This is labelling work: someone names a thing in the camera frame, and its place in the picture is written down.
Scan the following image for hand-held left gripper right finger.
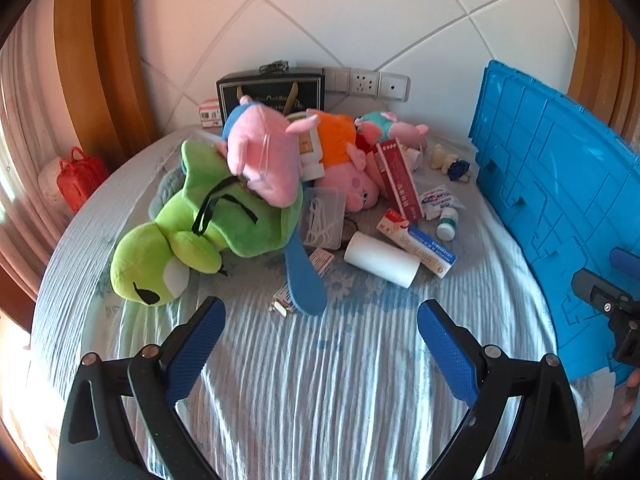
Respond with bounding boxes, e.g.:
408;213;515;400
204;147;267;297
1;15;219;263
416;299;586;480

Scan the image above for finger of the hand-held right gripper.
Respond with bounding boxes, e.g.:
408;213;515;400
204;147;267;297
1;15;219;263
609;248;640;273
571;268;640;316

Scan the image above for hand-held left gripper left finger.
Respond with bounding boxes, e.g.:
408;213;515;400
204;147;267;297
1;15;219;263
56;296;227;480

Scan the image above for blue plastic crate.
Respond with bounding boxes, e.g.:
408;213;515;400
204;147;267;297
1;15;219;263
468;60;640;388

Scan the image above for white printed pouch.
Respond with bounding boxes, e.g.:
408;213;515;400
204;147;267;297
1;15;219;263
419;185;466;221

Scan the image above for grey furry plush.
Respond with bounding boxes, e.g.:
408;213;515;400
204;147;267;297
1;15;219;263
149;165;187;211

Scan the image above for clear floss pick box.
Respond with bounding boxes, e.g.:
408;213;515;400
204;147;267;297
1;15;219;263
300;187;347;251

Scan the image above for person's right hand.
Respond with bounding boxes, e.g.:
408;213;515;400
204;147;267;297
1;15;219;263
621;369;640;433

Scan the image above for white blue toothpaste box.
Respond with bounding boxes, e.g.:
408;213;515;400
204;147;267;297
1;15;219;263
376;208;458;279

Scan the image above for white paper roll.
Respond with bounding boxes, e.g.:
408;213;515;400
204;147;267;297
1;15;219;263
343;231;422;289

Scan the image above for white pill bottle green label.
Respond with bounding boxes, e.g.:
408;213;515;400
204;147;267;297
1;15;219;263
436;207;460;241

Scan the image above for green frog plush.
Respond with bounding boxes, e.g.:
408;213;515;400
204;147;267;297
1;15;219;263
110;139;306;307

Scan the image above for long red toothpaste box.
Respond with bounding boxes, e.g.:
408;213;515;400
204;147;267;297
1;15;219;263
375;139;423;224

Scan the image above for small cream bear blue bow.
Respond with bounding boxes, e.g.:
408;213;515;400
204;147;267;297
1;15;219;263
431;144;473;183

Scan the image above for red handbag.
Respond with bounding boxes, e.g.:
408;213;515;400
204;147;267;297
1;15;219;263
56;146;110;213

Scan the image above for pink mouse plush blue hat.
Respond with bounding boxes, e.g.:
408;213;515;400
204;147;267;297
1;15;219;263
215;95;321;208

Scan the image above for white lotion bottle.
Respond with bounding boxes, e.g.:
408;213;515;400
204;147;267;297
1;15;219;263
299;127;327;181

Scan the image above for small red white box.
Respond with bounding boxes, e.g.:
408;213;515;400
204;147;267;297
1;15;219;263
198;100;223;128

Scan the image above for pink mouse plush teal shirt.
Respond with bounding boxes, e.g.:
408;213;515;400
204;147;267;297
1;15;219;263
354;111;429;150

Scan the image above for pink pig plush orange dress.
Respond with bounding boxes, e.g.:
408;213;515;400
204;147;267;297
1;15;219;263
305;109;381;213

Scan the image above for black gift bag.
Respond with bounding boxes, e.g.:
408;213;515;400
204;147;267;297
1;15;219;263
216;62;327;126

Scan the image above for sheer white curtain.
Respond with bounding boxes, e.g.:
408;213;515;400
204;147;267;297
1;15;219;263
0;25;68;311

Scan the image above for white round hole socket panel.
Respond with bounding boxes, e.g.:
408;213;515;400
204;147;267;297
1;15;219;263
377;71;411;102

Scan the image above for brown wooden frame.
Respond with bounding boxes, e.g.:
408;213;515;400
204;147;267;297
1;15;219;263
567;0;640;146
52;0;161;146

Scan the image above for white wall switch panel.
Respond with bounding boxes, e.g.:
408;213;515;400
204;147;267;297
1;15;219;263
324;67;351;92

